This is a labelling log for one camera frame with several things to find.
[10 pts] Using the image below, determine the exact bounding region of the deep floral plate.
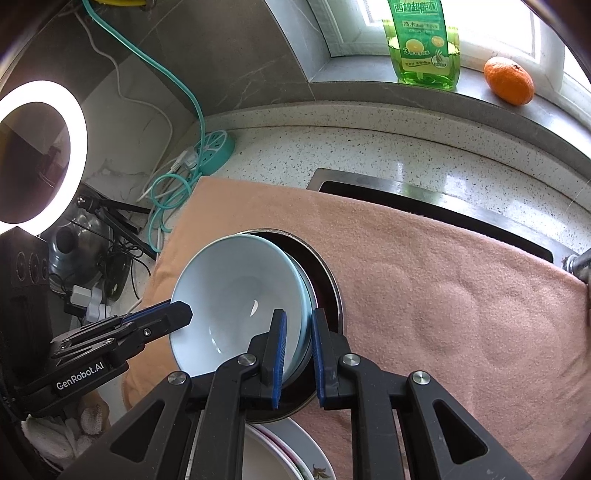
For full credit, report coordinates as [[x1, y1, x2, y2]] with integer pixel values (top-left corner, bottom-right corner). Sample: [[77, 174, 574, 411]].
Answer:
[[259, 415, 337, 480]]

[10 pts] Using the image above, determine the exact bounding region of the white plug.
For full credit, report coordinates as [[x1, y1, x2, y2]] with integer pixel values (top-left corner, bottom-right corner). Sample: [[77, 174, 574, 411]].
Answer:
[[170, 148, 200, 175]]

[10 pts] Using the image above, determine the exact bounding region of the teal power strip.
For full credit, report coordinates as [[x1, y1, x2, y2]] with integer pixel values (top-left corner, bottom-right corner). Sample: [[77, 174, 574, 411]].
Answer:
[[194, 130, 235, 176]]

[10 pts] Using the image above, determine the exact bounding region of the orange tangerine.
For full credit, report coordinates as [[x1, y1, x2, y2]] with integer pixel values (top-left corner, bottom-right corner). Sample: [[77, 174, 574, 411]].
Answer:
[[484, 56, 535, 107]]

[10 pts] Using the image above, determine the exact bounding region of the grey metal kettle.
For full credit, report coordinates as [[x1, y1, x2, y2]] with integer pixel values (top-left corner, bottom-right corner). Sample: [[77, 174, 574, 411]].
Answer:
[[48, 215, 114, 294]]

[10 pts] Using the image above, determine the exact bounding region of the steel sink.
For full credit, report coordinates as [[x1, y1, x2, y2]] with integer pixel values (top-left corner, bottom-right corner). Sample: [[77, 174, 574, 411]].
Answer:
[[307, 168, 555, 264]]

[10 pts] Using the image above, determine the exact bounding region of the black box appliance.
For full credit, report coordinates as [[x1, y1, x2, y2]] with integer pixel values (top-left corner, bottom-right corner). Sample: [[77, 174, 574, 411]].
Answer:
[[0, 231, 52, 342]]

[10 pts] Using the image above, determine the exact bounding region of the green dish soap bottle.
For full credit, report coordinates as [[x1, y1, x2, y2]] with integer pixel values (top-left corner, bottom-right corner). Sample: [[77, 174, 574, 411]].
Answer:
[[381, 0, 461, 90]]

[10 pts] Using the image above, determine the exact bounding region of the white ring light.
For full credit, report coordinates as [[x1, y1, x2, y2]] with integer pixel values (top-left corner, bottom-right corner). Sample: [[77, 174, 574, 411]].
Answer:
[[0, 80, 88, 236]]

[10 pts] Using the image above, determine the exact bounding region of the peach fleece cloth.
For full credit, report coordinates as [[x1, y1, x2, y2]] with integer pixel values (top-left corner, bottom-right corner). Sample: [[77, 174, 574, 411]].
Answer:
[[121, 176, 591, 480]]

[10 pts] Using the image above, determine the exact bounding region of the white power adapter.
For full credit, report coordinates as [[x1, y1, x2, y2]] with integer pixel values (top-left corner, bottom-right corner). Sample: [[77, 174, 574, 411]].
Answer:
[[69, 285, 110, 325]]

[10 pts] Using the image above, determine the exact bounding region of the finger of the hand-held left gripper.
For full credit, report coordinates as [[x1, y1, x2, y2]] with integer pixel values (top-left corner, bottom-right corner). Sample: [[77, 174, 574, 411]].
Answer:
[[113, 300, 194, 359], [69, 300, 174, 345]]

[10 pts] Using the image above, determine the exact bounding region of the pale blue ceramic bowl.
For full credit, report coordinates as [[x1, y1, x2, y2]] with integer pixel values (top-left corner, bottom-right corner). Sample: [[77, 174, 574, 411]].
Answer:
[[170, 233, 320, 385]]

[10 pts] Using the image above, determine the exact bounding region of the white cable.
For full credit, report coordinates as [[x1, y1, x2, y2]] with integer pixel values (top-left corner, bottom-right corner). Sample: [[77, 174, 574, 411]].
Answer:
[[76, 14, 177, 172]]

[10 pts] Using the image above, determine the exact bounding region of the plain steel bowl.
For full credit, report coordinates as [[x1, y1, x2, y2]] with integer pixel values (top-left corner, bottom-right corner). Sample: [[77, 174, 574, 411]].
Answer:
[[245, 227, 345, 423]]

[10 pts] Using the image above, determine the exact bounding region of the window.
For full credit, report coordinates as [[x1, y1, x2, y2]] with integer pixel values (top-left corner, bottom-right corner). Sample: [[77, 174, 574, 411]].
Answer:
[[323, 0, 591, 84]]

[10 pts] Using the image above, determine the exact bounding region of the chrome faucet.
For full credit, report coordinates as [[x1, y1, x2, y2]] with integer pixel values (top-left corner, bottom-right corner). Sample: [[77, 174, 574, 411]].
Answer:
[[561, 247, 591, 288]]

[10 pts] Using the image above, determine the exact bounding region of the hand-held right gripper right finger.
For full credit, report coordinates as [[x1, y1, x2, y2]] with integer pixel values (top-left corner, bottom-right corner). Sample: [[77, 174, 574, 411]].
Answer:
[[311, 308, 534, 480]]

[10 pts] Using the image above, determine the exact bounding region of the wide floral plate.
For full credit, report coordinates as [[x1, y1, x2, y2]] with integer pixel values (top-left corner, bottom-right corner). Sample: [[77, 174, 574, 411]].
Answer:
[[242, 422, 305, 480]]

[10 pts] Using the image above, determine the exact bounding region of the teal cable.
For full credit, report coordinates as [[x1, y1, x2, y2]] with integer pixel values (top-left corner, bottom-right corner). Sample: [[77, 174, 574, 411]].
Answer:
[[82, 0, 206, 252]]

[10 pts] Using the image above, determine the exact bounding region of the person's left hand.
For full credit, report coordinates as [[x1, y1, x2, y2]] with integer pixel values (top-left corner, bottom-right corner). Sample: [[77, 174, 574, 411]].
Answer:
[[23, 392, 110, 470]]

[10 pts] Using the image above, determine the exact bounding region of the black tripod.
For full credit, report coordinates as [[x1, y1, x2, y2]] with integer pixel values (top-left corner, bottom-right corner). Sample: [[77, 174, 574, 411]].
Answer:
[[76, 196, 158, 261]]

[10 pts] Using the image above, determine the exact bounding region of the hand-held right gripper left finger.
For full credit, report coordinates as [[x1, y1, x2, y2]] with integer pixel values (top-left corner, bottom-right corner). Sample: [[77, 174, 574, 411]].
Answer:
[[60, 308, 288, 480]]

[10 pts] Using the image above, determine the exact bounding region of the yellow wire bundle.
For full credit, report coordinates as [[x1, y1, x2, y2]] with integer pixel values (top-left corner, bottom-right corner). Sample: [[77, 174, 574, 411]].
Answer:
[[90, 0, 155, 10]]

